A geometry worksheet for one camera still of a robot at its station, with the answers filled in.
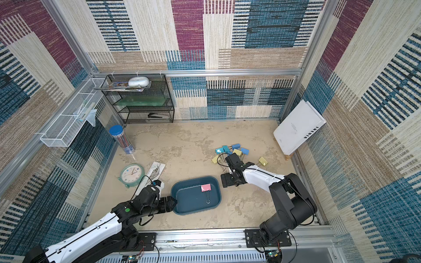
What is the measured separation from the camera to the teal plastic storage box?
2.78 ft

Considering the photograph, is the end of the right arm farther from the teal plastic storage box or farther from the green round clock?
the green round clock

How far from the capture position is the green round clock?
0.91 m

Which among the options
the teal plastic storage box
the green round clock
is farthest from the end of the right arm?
the green round clock

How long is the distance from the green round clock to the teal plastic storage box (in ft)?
0.66
